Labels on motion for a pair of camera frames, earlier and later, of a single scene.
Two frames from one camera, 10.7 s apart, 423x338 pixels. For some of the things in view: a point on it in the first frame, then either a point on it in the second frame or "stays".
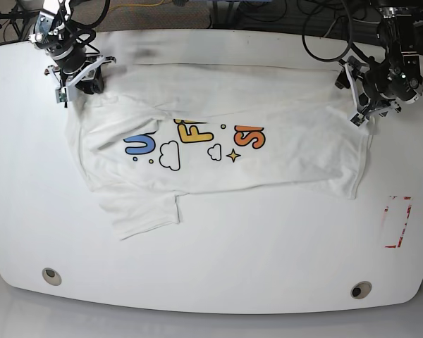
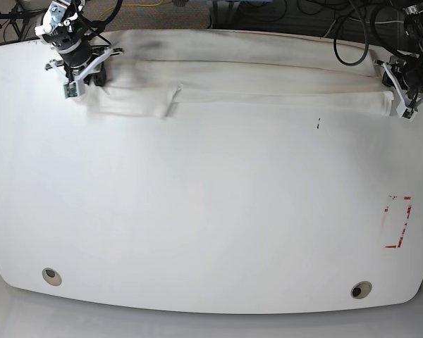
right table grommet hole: (361, 290) stays
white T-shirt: (149, 133) -> (156, 71)
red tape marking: (400, 236) stays
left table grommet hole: (51, 276) stays
